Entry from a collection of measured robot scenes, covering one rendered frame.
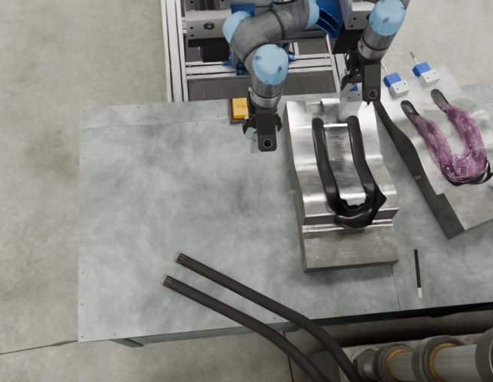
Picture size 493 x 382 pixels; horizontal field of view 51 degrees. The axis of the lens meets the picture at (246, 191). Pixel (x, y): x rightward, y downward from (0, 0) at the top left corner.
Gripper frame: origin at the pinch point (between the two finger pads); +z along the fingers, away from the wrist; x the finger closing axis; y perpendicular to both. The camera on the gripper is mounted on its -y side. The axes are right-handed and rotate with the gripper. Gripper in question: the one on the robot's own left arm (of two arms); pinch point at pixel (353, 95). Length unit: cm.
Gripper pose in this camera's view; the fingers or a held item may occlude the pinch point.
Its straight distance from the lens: 155.7
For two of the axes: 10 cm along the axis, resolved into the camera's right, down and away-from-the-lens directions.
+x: -9.9, 0.7, -0.9
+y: -1.0, -9.4, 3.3
